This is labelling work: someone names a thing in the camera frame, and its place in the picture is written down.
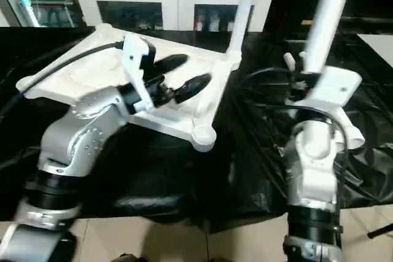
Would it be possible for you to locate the white plastic table leg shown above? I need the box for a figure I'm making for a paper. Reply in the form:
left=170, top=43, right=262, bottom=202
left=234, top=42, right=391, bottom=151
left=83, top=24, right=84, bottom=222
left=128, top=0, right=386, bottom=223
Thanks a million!
left=228, top=0, right=260, bottom=60
left=303, top=0, right=357, bottom=75
left=298, top=52, right=367, bottom=150
left=283, top=53, right=297, bottom=71

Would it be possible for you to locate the white plastic table top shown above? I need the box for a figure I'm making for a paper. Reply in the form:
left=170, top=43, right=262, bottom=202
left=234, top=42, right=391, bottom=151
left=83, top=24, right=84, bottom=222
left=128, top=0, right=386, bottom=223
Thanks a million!
left=15, top=24, right=243, bottom=152

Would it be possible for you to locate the white flat board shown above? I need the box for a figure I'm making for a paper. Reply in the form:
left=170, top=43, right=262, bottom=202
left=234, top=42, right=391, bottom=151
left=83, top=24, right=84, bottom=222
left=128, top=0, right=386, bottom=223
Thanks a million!
left=358, top=34, right=393, bottom=66

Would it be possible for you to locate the black work mat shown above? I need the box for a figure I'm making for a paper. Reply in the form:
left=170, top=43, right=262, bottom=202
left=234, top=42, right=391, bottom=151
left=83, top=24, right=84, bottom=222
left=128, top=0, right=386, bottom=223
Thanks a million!
left=0, top=26, right=393, bottom=232

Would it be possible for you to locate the black folding stand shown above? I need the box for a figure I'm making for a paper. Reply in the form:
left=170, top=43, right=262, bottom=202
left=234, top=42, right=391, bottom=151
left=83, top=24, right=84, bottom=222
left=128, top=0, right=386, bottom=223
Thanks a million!
left=367, top=225, right=393, bottom=239

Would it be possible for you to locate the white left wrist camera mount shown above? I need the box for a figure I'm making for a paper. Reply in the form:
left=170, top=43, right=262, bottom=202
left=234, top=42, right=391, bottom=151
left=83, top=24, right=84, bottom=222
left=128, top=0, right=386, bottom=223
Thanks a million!
left=121, top=36, right=157, bottom=114

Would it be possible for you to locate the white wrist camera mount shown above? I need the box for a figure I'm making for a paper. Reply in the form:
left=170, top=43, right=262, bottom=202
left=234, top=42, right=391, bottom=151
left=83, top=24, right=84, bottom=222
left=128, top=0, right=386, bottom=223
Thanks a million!
left=121, top=36, right=157, bottom=114
left=302, top=66, right=363, bottom=125

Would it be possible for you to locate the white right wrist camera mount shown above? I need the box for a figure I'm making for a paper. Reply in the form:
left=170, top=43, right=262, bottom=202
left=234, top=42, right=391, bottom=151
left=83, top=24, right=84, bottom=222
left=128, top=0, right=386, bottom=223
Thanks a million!
left=302, top=66, right=363, bottom=125

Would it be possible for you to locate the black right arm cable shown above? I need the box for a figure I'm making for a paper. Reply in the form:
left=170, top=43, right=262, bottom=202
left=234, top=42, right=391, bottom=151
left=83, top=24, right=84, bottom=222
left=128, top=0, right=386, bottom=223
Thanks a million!
left=243, top=67, right=323, bottom=117

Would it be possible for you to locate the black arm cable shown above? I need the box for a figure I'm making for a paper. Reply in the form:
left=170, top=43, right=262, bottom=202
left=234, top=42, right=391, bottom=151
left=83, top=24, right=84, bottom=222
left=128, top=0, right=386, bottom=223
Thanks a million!
left=243, top=67, right=323, bottom=117
left=0, top=41, right=126, bottom=118

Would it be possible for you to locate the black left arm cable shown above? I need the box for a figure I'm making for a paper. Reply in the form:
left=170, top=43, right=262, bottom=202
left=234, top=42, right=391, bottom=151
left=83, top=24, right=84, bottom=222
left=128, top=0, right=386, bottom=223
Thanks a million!
left=0, top=41, right=126, bottom=118

